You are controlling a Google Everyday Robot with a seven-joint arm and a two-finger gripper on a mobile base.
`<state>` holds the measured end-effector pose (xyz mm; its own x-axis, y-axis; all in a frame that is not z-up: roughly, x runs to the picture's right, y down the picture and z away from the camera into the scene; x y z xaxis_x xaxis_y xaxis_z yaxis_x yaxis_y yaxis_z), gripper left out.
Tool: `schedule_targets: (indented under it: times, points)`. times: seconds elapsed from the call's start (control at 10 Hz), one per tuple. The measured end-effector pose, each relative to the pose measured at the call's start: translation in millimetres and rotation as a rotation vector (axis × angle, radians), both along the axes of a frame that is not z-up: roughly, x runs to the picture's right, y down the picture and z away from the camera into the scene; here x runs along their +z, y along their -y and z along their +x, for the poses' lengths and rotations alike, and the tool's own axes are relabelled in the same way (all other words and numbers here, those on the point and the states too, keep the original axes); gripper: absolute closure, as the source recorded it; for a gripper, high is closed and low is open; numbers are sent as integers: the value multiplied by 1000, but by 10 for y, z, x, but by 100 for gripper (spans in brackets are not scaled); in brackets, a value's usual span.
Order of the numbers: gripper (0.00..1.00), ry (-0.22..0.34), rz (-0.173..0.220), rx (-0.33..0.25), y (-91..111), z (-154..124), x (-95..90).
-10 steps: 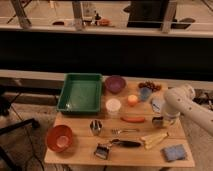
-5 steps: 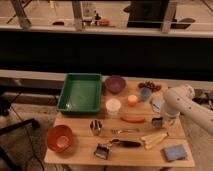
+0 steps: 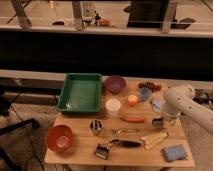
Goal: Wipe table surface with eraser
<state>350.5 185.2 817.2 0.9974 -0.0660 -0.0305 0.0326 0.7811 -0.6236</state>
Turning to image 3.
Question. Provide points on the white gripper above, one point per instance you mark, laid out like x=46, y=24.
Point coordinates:
x=168, y=120

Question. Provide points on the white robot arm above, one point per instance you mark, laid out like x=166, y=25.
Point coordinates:
x=179, y=99

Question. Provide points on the blue eraser sponge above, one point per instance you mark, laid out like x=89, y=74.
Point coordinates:
x=173, y=153

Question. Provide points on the red sausage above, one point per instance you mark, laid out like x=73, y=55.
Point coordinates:
x=133, y=119

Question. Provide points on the blue cup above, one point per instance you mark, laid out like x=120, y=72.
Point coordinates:
x=145, y=93

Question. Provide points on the orange fruit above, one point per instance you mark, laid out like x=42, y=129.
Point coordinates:
x=132, y=100

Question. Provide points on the red grapes bunch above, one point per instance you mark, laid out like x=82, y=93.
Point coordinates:
x=152, y=86

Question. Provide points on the silver fork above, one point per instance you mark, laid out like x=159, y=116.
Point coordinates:
x=119, y=131

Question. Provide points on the white round container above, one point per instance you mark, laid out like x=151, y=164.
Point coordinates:
x=113, y=106

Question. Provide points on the purple bowl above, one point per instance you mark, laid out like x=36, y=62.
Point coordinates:
x=115, y=84

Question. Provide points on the metal cup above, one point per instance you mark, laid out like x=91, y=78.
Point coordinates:
x=95, y=127

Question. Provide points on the green plastic tray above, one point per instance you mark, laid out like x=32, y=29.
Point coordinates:
x=81, y=94

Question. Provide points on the red bowl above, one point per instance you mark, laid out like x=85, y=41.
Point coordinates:
x=59, y=138

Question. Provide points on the black office chair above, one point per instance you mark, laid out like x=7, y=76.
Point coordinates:
x=4, y=110

